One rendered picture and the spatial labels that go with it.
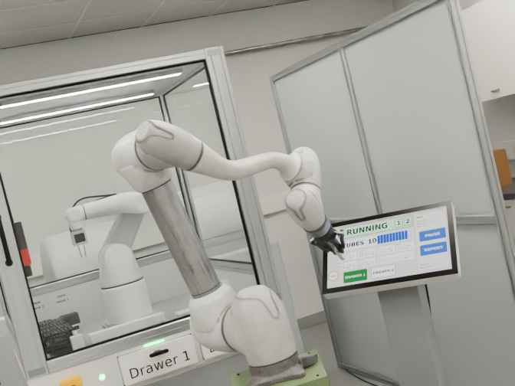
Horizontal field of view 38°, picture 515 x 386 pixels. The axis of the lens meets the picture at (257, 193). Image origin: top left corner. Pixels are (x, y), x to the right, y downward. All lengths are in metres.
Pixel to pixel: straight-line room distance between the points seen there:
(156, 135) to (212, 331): 0.65
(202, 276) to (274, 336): 0.31
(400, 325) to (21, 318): 1.40
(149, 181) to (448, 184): 1.80
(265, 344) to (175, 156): 0.61
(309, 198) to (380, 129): 1.70
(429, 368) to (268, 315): 0.95
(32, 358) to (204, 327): 0.73
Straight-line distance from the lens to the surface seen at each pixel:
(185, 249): 2.36
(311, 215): 2.47
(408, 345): 3.01
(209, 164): 2.25
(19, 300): 2.84
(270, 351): 2.27
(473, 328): 3.89
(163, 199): 2.33
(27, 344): 2.86
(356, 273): 2.91
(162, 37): 6.44
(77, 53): 6.26
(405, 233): 2.92
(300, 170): 2.52
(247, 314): 2.25
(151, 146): 2.17
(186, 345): 2.95
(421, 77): 3.72
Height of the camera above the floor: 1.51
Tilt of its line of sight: 2 degrees down
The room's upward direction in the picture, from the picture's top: 14 degrees counter-clockwise
